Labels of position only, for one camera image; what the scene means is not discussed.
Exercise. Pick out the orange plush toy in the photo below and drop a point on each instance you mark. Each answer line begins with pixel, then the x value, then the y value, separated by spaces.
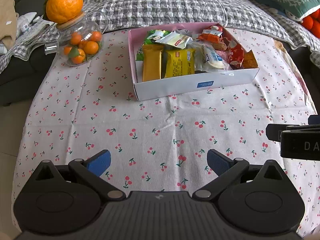
pixel 311 23

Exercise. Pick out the green chips bag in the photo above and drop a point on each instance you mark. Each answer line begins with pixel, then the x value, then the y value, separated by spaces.
pixel 150 37

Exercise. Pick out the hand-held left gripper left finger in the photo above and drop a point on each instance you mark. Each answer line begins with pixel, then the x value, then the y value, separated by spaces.
pixel 98 162

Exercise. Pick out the white patterned cloth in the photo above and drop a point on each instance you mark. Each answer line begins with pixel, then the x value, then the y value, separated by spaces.
pixel 30 25

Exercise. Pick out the grey checkered quilt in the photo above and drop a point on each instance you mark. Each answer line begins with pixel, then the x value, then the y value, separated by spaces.
pixel 162 7

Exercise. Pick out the pink cardboard box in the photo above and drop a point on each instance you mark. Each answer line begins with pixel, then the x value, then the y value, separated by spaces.
pixel 175 87

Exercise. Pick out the yellow snack packet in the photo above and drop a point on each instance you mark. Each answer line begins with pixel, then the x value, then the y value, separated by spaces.
pixel 178 63

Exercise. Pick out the beige cloth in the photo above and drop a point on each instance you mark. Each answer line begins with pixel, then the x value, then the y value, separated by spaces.
pixel 7 17

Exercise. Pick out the red snack packet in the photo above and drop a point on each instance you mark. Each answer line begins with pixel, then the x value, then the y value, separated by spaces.
pixel 235 53

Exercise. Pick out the pile of small mandarins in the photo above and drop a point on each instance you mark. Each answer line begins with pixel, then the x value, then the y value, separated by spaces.
pixel 91 47

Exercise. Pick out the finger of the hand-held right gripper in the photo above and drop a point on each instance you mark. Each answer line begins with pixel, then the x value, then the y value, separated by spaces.
pixel 315 120
pixel 273 133

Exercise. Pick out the large orange with leaves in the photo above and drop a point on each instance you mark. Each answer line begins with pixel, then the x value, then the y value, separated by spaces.
pixel 65 3

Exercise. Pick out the cherry print tablecloth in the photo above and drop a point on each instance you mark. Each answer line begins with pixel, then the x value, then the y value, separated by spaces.
pixel 100 130

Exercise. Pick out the clear bread packet blue label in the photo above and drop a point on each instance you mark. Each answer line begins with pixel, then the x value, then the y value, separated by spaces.
pixel 212 57

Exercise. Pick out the gold snack packet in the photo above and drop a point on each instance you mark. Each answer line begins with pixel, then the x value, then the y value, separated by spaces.
pixel 152 63

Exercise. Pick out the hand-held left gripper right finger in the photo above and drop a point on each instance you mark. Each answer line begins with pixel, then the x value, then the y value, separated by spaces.
pixel 218 162

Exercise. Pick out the white packet red label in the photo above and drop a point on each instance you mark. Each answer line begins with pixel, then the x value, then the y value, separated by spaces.
pixel 176 40

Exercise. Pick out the glass jar of oranges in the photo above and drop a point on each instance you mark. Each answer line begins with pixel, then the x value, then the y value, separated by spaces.
pixel 82 27

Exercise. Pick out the orange snack packet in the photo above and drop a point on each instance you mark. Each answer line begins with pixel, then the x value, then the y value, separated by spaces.
pixel 250 60

